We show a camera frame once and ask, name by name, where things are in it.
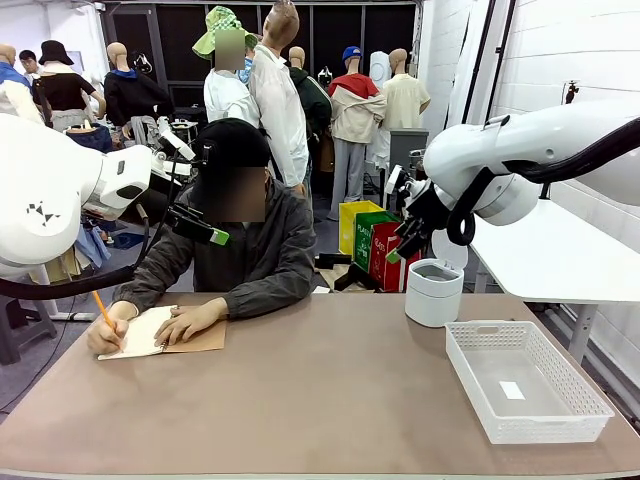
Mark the yellow pencil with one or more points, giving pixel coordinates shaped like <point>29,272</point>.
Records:
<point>102,307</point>

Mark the mannequin dark green jacket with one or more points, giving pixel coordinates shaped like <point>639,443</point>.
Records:
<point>312,100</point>

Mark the blue cloth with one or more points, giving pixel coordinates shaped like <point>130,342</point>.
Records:
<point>95,245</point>

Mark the grey box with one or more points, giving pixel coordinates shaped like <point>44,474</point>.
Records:
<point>405,147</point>

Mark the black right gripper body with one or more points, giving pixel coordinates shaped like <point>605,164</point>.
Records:
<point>430,210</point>

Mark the spiral notebook kraft cover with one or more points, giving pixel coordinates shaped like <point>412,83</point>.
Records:
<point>200,337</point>

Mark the tall mannequin white shirt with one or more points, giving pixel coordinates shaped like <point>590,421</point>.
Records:
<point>280,100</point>

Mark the white oval object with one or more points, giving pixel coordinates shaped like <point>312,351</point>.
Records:
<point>378,70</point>

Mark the person's left forearm grey sleeve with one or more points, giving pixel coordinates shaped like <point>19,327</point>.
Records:
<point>270,295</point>

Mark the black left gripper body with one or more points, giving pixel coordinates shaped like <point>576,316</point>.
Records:
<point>160,200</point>

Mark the mannequin blue white jacket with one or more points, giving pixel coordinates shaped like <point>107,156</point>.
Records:
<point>12,85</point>

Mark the black bucket hat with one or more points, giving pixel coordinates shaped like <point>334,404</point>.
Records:
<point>54,52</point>

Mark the person's right hand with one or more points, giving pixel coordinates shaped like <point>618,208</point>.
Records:
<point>107,337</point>

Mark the red recycling bag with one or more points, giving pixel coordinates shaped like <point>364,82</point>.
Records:
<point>385,272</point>

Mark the mannequin white shirt blurred face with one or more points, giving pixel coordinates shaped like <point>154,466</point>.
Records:
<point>225,100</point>

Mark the white round trash bin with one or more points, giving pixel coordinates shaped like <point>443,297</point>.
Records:
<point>432,295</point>

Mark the black baseball cap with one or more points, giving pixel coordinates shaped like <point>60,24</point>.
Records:
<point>225,150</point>

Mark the mannequin red beige jacket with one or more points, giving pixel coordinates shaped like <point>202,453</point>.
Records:
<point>352,115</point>

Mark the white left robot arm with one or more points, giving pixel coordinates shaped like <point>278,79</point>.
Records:
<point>45,200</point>

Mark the blue cap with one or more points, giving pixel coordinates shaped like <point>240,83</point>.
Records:
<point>351,52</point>

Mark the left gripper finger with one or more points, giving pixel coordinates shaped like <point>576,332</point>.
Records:
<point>190,213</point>
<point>210,236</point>

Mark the mannequin black sweater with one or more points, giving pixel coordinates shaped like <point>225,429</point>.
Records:
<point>135,95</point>

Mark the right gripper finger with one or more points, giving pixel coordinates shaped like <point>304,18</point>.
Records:
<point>407,247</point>
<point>406,229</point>

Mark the background standing person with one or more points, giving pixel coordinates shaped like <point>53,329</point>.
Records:
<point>30,65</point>

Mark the green checked sun hat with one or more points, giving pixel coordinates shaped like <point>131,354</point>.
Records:
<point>210,35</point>

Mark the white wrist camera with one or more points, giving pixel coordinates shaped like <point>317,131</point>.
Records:
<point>175,145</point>
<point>407,182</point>

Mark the person's left hand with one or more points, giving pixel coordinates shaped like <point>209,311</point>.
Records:
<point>192,320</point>

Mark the black wall pipe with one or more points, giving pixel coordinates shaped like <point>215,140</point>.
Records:
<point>482,65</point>
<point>500,65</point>

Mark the black slanted stand pole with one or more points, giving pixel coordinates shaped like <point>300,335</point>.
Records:
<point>41,102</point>

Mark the yellow recycling bag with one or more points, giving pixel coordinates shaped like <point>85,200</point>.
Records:
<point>352,225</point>

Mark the green recycling bag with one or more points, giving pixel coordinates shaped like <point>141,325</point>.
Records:
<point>365,240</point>

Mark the grey step stool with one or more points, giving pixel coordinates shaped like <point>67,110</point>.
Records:
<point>25,325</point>

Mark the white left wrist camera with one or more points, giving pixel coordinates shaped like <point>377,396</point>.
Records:
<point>175,145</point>

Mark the mannequin cream shirt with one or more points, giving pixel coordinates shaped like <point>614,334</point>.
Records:
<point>405,100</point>

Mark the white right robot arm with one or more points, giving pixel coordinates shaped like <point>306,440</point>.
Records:
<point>550,145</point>

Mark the person's right forearm grey sleeve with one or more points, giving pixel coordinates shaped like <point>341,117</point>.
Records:
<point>145,280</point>

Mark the black floor stand base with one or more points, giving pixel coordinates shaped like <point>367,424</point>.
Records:
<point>350,277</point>

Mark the mannequin black top jeans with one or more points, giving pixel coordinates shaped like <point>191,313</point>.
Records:
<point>65,95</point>

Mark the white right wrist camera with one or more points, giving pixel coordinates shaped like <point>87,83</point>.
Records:
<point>407,182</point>

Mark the small white label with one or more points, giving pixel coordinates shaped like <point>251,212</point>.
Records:
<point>512,391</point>

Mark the white perforated plastic basket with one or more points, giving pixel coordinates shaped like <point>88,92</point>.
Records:
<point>525,430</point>

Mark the seated person grey jacket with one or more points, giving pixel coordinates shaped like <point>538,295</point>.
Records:
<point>280,250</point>

